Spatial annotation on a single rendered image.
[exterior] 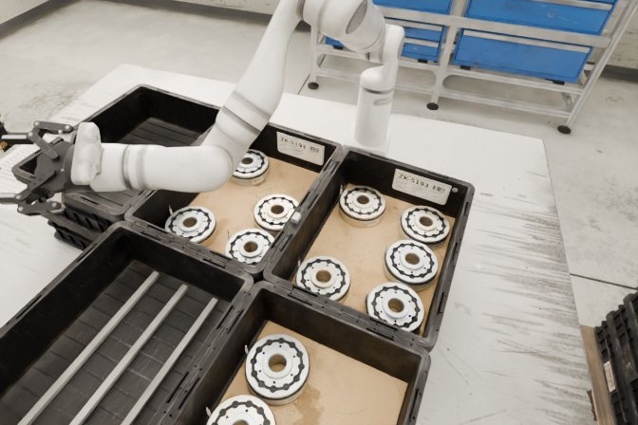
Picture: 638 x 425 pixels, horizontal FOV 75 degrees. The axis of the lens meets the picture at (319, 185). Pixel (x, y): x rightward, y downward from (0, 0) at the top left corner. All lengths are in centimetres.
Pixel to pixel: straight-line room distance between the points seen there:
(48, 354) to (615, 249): 224
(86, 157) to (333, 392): 51
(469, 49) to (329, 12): 216
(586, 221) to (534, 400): 161
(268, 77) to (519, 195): 90
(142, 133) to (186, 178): 61
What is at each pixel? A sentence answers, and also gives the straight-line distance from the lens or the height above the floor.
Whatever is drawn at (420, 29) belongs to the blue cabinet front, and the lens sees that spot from 271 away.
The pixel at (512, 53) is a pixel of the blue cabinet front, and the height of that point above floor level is 44.
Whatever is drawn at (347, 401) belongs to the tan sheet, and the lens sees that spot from 74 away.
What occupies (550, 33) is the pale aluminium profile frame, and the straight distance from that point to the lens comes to 272.
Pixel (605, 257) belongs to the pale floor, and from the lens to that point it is 236.
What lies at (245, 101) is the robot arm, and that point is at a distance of 63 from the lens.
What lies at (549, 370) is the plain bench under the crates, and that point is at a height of 70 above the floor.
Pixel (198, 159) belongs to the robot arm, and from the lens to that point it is 63.
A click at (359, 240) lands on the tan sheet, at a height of 83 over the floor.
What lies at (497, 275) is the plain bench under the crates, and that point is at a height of 70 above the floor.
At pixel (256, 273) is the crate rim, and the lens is 73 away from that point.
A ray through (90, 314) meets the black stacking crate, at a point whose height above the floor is 83.
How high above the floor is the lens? 153
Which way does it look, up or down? 44 degrees down
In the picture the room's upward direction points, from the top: 3 degrees clockwise
